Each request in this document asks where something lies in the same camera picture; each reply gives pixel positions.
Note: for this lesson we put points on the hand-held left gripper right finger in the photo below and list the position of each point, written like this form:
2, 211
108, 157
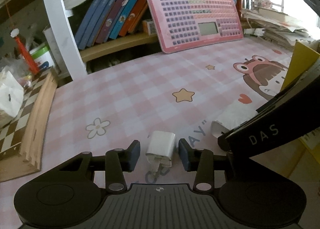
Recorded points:
185, 155

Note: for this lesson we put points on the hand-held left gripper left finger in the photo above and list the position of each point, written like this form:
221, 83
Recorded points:
135, 155

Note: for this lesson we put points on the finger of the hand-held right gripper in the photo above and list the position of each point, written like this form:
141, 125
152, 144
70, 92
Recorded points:
287, 99

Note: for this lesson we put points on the white charger plug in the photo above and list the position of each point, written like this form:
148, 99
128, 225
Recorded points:
161, 144

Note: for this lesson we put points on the yellow cardboard box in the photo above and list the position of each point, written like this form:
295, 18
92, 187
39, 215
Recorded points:
302, 59

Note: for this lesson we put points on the clear tape roll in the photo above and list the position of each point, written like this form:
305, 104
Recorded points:
235, 116

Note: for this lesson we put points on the pink checkered tablecloth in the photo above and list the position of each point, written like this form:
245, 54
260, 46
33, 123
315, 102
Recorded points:
125, 89

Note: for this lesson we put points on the stack of papers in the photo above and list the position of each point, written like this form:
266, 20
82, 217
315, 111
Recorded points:
275, 26

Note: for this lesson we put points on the wooden chess box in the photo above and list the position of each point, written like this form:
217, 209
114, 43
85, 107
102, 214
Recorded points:
37, 119

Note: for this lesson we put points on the small yellow box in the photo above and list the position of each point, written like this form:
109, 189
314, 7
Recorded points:
149, 27

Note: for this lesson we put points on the pink learning board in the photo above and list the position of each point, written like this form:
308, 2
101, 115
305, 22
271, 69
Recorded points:
190, 14

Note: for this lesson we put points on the green and white tub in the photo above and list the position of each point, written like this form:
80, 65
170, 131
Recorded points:
42, 56

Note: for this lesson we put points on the tissue pack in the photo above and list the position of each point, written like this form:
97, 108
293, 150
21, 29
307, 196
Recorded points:
10, 99

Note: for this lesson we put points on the row of books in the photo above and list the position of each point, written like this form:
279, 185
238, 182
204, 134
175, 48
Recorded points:
112, 11

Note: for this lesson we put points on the red toy stick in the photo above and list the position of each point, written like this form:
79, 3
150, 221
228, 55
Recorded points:
26, 55

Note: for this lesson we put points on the white bookshelf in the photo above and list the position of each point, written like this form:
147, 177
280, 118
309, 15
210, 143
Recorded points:
60, 19

